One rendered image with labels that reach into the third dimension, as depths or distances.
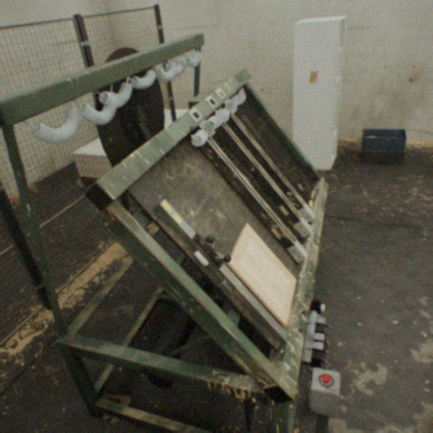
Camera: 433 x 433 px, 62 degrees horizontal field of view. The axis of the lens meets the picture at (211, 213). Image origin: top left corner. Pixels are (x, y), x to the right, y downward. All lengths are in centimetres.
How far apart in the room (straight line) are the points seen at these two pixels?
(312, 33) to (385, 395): 422
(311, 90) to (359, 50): 150
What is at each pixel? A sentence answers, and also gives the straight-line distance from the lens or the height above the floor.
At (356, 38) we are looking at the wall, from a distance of 675.
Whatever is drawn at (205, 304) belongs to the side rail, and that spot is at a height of 133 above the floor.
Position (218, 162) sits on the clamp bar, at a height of 158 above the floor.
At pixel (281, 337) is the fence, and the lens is 198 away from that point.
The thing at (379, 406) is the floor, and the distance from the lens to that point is 295.
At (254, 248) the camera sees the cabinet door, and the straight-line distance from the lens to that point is 210.
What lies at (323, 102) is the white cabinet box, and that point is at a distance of 553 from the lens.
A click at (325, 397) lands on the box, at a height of 89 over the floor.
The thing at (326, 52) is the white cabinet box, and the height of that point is 168.
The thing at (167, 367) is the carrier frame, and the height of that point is 79.
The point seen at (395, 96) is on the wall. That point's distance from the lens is 688.
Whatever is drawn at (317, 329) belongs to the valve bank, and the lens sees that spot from 225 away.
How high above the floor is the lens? 244
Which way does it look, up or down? 31 degrees down
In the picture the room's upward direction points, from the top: 7 degrees counter-clockwise
